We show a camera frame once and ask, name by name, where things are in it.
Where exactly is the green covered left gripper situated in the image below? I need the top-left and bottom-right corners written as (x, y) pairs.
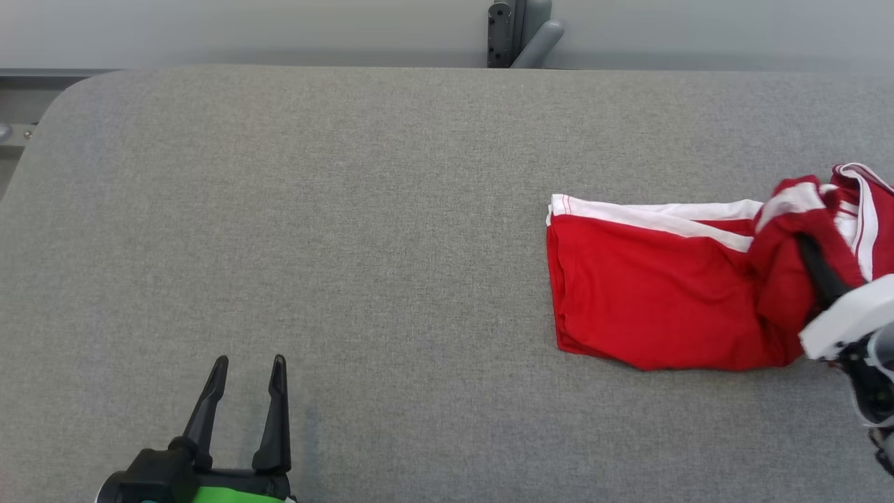
top-left (183, 354), bottom-right (298, 503)

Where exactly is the white covered right gripper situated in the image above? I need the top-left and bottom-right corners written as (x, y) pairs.
top-left (796, 235), bottom-right (894, 428)

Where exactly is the red shirt with printed lettering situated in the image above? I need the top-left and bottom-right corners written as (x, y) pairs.
top-left (546, 175), bottom-right (870, 372)

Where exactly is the grey metal wall rail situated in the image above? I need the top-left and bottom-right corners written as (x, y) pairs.
top-left (0, 68), bottom-right (117, 160)

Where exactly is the black hinge bracket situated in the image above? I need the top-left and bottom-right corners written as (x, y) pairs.
top-left (487, 1), bottom-right (515, 69)

